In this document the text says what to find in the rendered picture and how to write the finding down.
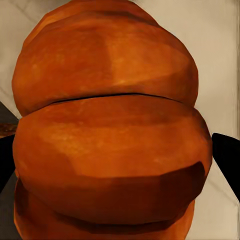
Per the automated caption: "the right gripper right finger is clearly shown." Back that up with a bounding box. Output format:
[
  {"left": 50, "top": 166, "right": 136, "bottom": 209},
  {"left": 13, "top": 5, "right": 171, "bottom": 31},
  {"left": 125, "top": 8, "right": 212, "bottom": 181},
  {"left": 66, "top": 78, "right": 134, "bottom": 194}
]
[{"left": 211, "top": 132, "right": 240, "bottom": 202}]

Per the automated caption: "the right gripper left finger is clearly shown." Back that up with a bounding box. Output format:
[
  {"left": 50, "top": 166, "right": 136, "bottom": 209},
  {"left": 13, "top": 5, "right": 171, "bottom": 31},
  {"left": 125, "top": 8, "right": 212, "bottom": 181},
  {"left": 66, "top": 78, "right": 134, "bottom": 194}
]
[{"left": 0, "top": 135, "right": 16, "bottom": 194}]

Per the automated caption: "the pumpkin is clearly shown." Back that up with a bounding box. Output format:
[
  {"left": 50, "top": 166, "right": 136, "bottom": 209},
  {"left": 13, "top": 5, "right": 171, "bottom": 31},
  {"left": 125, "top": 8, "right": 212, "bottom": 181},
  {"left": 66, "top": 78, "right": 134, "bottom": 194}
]
[{"left": 0, "top": 0, "right": 213, "bottom": 240}]

